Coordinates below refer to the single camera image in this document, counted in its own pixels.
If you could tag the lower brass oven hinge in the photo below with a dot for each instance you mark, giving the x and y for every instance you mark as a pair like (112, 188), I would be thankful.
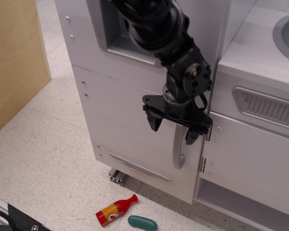
(202, 165)

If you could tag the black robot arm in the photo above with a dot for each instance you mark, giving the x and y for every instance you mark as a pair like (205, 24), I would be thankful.
(160, 27)

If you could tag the silver vent panel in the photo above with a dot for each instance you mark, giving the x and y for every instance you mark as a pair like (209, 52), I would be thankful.
(262, 106)

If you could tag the white toy kitchen counter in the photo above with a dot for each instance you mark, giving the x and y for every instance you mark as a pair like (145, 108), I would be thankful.
(253, 61)

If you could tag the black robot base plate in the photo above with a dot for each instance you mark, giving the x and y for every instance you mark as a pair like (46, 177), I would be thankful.
(24, 222)

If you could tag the white fridge door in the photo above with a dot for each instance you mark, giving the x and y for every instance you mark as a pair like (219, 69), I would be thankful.
(123, 139)

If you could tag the grey sink basin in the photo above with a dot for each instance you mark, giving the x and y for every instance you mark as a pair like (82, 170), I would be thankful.
(281, 35)

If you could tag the aluminium extrusion foot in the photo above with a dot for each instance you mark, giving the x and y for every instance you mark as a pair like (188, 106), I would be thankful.
(117, 176)

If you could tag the green toy pickle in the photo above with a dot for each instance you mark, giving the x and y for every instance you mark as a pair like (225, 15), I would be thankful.
(142, 223)

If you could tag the upper brass oven hinge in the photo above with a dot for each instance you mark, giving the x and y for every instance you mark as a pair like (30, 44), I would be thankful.
(209, 133)

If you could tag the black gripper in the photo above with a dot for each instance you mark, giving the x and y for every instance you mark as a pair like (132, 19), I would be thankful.
(184, 112)

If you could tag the plywood board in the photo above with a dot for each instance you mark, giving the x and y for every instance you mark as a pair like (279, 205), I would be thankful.
(24, 69)

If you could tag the brass oven hinge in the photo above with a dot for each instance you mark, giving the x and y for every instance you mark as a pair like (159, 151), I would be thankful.
(209, 133)
(202, 165)

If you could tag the red toy sauce bottle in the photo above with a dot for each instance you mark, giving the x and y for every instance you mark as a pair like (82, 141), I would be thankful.
(115, 210)

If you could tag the white toy fridge cabinet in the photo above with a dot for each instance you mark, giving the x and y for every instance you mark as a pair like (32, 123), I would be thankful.
(205, 28)

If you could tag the white oven door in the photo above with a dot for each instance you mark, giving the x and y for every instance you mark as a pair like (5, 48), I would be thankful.
(249, 161)

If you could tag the silver fridge door handle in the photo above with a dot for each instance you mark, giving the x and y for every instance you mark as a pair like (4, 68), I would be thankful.
(178, 156)

